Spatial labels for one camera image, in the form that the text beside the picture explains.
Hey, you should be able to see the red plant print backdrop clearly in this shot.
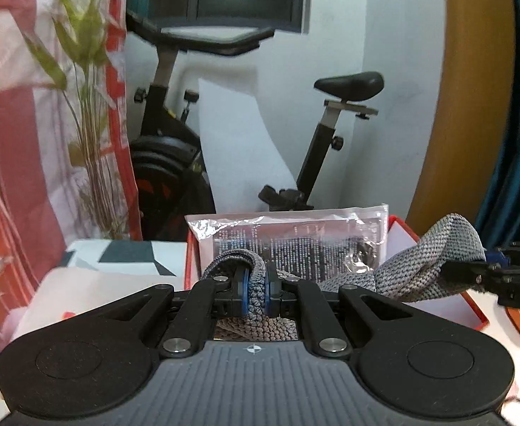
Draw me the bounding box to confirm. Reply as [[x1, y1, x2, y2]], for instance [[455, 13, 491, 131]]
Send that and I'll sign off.
[[0, 0, 142, 338]]

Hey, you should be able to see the clear packaged black mask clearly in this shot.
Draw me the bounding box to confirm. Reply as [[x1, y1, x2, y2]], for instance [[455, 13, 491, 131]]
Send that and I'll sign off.
[[185, 204, 389, 288]]

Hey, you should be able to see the wooden door panel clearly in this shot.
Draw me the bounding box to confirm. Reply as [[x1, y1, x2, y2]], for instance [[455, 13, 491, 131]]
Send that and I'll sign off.
[[406, 0, 515, 235]]

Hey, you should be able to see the grey knitted scarf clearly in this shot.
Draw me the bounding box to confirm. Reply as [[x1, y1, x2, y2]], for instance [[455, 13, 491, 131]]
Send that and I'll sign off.
[[203, 213, 486, 342]]

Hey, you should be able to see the patterned white tablecloth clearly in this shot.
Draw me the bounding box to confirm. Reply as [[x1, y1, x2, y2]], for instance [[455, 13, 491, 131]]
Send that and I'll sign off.
[[13, 240, 520, 425]]

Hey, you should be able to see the black exercise bike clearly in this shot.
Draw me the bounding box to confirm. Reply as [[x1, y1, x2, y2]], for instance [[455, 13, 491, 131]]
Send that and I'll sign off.
[[126, 12, 384, 241]]

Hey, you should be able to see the red strawberry cardboard box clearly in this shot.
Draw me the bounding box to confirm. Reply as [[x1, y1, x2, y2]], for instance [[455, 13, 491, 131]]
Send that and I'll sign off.
[[187, 206, 486, 340]]

